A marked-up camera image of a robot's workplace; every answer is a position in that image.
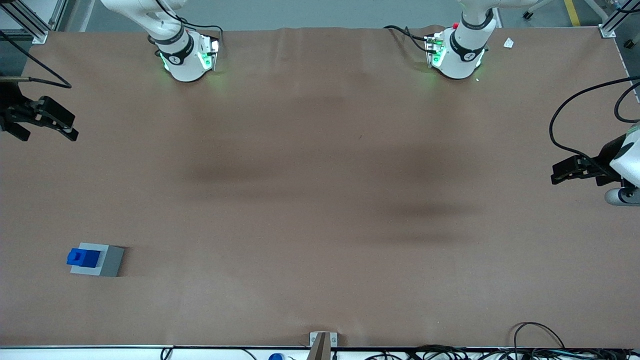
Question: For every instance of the gray base block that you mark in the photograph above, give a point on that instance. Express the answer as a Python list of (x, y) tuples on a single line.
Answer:
[(111, 261)]

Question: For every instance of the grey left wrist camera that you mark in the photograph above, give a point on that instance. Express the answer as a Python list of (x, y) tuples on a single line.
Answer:
[(622, 196)]

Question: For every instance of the white stand leg with caster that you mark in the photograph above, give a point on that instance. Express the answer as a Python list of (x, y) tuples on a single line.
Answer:
[(535, 7)]

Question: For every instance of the blue round cap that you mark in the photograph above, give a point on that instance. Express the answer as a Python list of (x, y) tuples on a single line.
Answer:
[(276, 357)]

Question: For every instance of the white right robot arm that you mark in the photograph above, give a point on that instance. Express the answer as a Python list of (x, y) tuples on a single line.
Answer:
[(185, 65)]

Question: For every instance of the small white paper scrap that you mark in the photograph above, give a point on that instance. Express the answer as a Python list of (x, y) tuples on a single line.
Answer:
[(508, 43)]

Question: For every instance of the brown table cover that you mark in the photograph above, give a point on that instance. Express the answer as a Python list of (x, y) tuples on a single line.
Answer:
[(320, 200)]

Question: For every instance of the aluminium frame profile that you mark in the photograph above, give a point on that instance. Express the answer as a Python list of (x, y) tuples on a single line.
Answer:
[(30, 20), (612, 22)]

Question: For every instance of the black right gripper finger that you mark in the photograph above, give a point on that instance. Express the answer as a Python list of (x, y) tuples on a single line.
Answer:
[(65, 132), (57, 114)]

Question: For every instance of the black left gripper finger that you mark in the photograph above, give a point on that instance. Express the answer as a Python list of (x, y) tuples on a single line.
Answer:
[(567, 177), (570, 163)]

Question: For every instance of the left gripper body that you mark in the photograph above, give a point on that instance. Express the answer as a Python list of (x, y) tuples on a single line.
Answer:
[(606, 156)]

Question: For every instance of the brown upright post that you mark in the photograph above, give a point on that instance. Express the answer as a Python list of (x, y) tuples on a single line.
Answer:
[(320, 347)]

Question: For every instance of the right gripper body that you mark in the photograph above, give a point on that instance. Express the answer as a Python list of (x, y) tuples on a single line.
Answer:
[(9, 106)]

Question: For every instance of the metal mounting bracket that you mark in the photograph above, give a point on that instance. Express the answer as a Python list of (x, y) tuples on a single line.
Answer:
[(314, 339)]

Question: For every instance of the small black block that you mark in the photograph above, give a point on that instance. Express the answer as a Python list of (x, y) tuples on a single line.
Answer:
[(629, 44)]

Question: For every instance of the blue plastic part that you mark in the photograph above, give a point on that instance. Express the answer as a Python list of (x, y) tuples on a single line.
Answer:
[(80, 256)]

